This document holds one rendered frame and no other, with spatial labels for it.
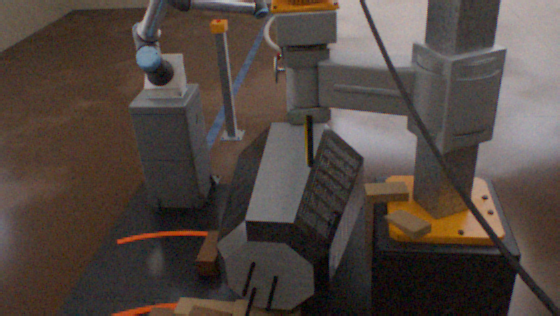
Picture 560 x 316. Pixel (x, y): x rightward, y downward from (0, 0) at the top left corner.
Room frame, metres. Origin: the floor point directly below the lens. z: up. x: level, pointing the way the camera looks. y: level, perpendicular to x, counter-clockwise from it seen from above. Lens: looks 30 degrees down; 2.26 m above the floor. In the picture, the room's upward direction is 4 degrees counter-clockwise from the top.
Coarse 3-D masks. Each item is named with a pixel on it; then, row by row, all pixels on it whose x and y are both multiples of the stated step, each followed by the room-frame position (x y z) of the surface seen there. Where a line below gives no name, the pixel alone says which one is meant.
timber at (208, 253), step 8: (208, 232) 2.72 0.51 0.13; (216, 232) 2.72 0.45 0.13; (208, 240) 2.64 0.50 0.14; (216, 240) 2.63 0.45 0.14; (208, 248) 2.56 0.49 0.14; (216, 248) 2.55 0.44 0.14; (200, 256) 2.49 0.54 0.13; (208, 256) 2.48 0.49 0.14; (216, 256) 2.48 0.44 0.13; (200, 264) 2.45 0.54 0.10; (208, 264) 2.44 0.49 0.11; (216, 264) 2.46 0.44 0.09; (200, 272) 2.45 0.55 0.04; (208, 272) 2.44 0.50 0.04; (216, 272) 2.44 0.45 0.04
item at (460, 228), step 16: (400, 176) 2.25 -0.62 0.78; (480, 192) 2.05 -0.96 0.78; (400, 208) 1.97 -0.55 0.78; (416, 208) 1.96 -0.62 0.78; (480, 208) 1.93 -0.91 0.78; (432, 224) 1.84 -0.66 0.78; (448, 224) 1.83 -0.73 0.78; (464, 224) 1.82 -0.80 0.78; (496, 224) 1.80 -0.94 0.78; (400, 240) 1.78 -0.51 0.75; (416, 240) 1.77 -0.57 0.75; (432, 240) 1.75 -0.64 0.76; (448, 240) 1.74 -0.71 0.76; (464, 240) 1.73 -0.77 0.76; (480, 240) 1.72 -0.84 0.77
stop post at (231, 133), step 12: (216, 24) 4.28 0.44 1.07; (216, 36) 4.30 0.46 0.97; (216, 48) 4.30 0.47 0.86; (228, 60) 4.35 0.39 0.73; (228, 72) 4.30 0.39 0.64; (228, 84) 4.29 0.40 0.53; (228, 96) 4.29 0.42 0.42; (228, 108) 4.30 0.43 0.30; (228, 120) 4.30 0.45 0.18; (228, 132) 4.30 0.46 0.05; (240, 132) 4.37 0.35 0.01
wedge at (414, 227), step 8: (384, 216) 1.91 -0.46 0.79; (392, 216) 1.89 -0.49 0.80; (400, 216) 1.88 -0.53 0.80; (408, 216) 1.87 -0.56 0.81; (416, 216) 1.86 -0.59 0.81; (400, 224) 1.81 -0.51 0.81; (408, 224) 1.80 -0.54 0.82; (416, 224) 1.79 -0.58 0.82; (424, 224) 1.78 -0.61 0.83; (408, 232) 1.76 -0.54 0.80; (416, 232) 1.74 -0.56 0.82; (424, 232) 1.76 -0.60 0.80
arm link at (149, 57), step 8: (144, 48) 3.25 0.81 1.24; (152, 48) 3.25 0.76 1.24; (136, 56) 3.23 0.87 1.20; (144, 56) 3.22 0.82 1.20; (152, 56) 3.21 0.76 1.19; (160, 56) 3.26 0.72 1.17; (144, 64) 3.19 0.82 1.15; (152, 64) 3.18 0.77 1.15; (160, 64) 3.24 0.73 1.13; (152, 72) 3.22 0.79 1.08; (160, 72) 3.26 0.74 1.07
